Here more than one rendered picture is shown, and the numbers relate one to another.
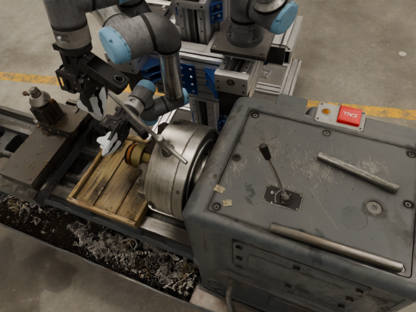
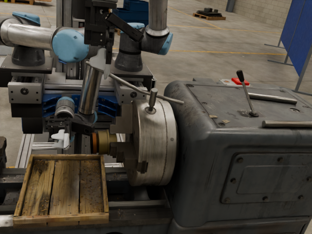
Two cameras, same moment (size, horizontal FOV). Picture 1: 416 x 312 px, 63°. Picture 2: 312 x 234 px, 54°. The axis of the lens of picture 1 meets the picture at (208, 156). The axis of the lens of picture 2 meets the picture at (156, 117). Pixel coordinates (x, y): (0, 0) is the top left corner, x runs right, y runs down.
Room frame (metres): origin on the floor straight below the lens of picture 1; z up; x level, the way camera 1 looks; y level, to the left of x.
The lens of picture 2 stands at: (-0.11, 0.73, 1.67)
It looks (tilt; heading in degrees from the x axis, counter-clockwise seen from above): 26 degrees down; 317
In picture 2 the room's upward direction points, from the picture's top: 9 degrees clockwise
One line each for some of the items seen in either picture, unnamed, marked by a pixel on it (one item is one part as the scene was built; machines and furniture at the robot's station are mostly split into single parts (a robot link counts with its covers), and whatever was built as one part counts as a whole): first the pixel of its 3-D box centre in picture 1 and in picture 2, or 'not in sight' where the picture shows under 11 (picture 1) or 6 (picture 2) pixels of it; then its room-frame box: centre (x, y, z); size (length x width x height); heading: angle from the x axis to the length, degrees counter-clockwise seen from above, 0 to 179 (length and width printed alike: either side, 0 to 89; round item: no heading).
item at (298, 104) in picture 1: (290, 108); (204, 84); (0.68, -0.26, 1.24); 0.09 x 0.08 x 0.03; 62
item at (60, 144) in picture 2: (107, 147); (60, 145); (0.76, 0.35, 1.06); 0.09 x 0.06 x 0.03; 153
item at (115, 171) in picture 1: (124, 175); (65, 185); (0.75, 0.34, 0.89); 0.36 x 0.30 x 0.04; 152
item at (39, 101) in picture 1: (38, 97); not in sight; (0.98, 0.61, 1.13); 0.08 x 0.08 x 0.03
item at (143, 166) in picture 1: (149, 184); (127, 156); (0.57, 0.20, 1.08); 0.12 x 0.11 x 0.05; 152
